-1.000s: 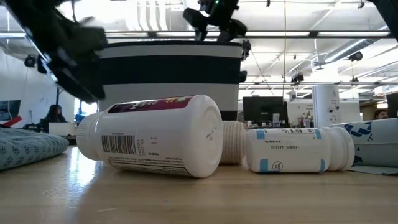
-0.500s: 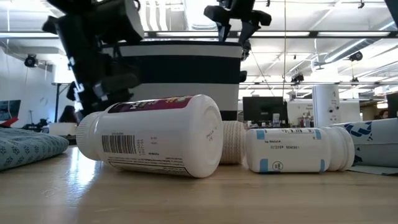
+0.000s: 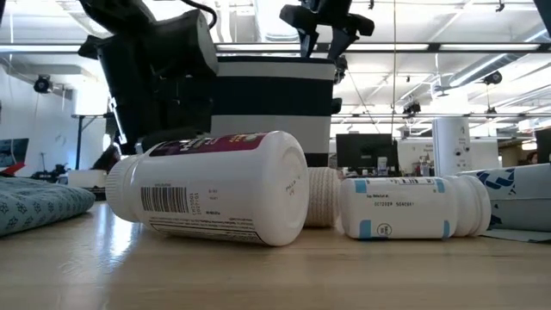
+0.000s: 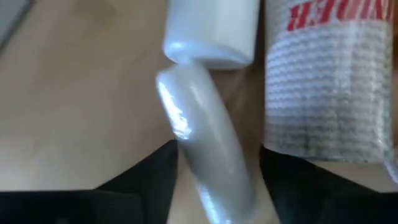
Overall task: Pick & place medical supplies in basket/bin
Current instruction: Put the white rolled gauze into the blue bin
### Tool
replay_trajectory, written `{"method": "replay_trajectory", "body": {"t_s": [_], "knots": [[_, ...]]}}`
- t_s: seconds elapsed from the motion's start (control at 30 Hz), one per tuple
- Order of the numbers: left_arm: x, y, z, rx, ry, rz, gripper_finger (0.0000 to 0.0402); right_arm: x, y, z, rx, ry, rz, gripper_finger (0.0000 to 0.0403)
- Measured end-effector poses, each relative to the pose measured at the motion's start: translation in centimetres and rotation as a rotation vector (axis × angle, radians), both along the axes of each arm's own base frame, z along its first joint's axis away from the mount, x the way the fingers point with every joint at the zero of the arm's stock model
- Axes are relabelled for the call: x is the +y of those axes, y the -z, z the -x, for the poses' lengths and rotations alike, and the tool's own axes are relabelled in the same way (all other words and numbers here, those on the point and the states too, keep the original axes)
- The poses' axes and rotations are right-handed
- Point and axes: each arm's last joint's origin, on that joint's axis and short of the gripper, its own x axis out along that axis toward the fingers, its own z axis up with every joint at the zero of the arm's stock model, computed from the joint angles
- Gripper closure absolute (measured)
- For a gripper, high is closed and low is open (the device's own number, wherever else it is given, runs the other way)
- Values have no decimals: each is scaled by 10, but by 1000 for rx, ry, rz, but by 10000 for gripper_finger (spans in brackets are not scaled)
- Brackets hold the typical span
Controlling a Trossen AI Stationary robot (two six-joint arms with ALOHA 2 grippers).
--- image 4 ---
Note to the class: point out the white plastic bottle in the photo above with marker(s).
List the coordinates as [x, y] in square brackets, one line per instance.
[214, 31]

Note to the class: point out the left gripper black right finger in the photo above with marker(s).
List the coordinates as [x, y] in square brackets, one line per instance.
[311, 193]

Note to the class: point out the clear-wrapped white bandage roll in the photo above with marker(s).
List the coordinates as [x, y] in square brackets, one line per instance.
[326, 93]

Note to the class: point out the slim white tube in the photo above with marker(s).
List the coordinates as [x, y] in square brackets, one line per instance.
[205, 140]

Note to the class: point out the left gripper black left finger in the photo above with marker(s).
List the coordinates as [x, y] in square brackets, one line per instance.
[146, 186]

